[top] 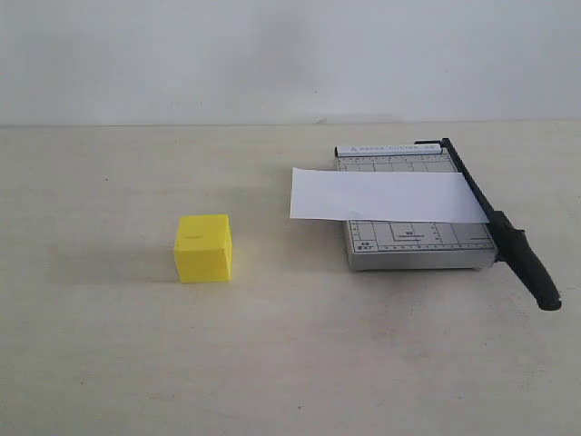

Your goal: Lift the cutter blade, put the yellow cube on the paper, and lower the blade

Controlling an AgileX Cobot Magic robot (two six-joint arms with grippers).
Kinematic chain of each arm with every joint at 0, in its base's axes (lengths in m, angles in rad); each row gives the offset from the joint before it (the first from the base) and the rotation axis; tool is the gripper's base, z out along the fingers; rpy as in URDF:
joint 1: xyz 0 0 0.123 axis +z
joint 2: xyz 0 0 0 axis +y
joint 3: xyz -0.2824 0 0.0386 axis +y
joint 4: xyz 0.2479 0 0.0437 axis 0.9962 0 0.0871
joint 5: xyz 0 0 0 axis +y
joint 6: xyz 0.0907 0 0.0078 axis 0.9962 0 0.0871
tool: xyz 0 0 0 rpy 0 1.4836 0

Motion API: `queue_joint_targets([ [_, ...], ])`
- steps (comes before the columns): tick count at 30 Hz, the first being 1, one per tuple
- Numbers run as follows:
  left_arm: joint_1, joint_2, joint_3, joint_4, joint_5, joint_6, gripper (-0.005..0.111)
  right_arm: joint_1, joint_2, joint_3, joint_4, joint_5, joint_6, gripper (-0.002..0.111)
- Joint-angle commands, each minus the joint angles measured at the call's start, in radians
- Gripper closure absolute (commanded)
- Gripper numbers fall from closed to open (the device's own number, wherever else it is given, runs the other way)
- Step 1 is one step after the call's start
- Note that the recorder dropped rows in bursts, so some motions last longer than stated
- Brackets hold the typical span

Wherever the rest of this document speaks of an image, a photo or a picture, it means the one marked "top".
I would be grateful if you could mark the yellow cube block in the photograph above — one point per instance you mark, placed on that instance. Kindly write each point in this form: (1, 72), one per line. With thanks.
(203, 248)

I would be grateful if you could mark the white paper sheet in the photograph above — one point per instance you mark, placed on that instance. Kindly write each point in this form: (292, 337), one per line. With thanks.
(383, 196)

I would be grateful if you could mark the black cutter blade arm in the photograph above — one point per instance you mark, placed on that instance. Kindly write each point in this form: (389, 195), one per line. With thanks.
(512, 245)

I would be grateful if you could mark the grey paper cutter base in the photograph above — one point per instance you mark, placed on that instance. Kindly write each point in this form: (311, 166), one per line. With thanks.
(372, 246)

